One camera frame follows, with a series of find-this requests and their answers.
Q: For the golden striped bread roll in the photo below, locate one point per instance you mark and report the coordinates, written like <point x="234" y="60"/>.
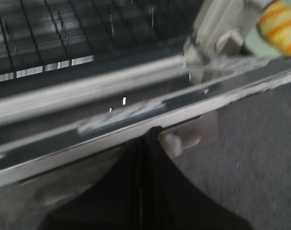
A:
<point x="275" y="26"/>

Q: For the light green round plate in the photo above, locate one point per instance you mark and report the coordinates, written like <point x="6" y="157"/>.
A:
<point x="256" y="45"/>

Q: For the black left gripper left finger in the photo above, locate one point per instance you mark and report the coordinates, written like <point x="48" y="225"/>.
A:
<point x="113" y="203"/>

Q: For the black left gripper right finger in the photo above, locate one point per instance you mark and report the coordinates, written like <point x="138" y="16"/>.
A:
<point x="172" y="202"/>

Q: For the metal wire oven rack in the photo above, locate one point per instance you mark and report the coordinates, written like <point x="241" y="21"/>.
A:
<point x="40" y="33"/>

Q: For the white glass oven door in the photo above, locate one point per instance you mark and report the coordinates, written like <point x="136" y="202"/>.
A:
<point x="30" y="156"/>

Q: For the white Toshiba toaster oven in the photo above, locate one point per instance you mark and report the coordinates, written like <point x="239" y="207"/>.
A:
<point x="196" y="30"/>

